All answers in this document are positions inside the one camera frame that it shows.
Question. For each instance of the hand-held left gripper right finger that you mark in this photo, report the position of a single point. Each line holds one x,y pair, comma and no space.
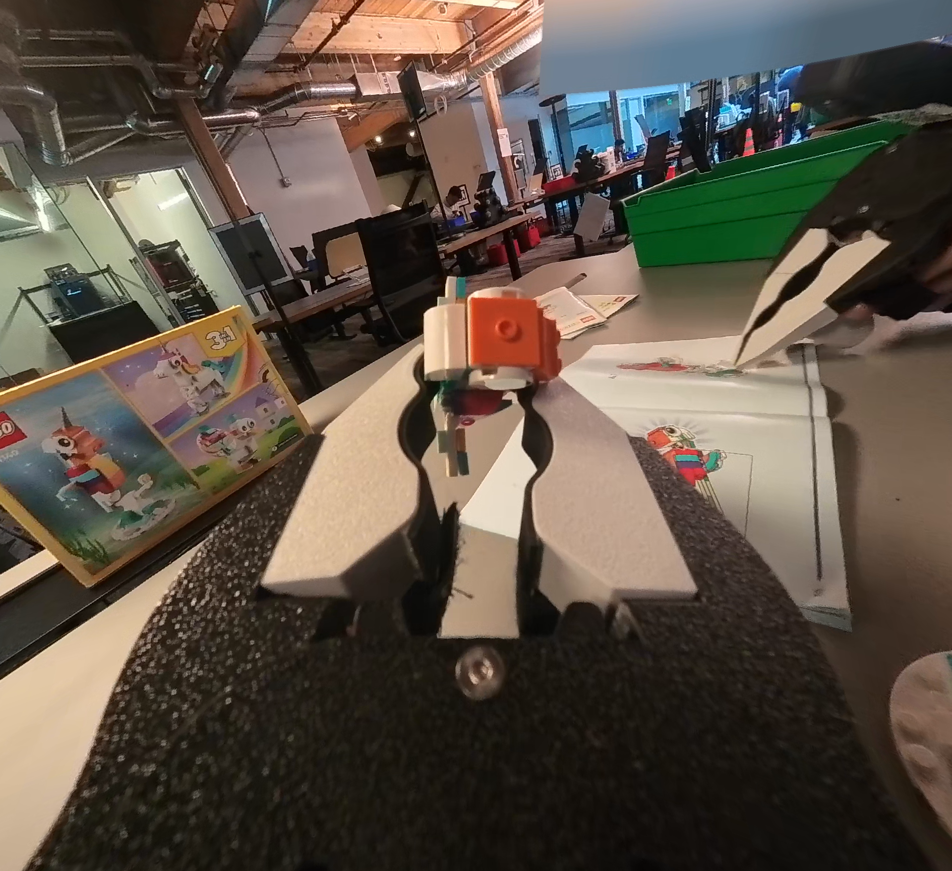
617,514

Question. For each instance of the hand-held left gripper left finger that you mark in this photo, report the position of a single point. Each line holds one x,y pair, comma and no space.
342,499

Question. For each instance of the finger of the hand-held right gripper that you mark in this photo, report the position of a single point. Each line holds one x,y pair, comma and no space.
785,276
818,306

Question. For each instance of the instruction booklet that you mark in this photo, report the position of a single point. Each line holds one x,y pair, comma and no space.
744,402
569,313

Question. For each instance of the orange lego seahorse figure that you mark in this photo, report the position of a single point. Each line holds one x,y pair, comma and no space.
506,335

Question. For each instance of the yellow lego set box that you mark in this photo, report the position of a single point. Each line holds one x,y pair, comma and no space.
149,440

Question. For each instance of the round white lego base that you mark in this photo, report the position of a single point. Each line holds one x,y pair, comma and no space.
926,730

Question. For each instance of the green plastic bin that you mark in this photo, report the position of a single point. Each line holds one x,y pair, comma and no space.
706,231

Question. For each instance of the orange traffic cone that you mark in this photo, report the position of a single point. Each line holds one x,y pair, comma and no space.
749,144

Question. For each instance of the small folded leaflet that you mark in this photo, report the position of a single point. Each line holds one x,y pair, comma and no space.
617,304

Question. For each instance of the white sign board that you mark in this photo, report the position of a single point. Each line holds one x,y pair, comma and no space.
593,225

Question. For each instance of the closed instruction booklet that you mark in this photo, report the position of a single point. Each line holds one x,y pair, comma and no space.
569,313

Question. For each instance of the wooden back office chair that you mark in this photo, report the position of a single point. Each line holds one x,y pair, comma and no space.
343,255

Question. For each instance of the black mesh office chair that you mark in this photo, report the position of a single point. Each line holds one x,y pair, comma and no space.
401,261

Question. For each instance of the black easel board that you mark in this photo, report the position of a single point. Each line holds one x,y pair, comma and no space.
249,250

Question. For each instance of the black equipment rack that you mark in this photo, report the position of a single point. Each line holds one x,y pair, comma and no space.
171,283

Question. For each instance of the dark wooden table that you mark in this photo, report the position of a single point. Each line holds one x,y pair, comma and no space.
483,228

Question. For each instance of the black hanging monitor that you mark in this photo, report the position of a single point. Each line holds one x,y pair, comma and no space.
413,90

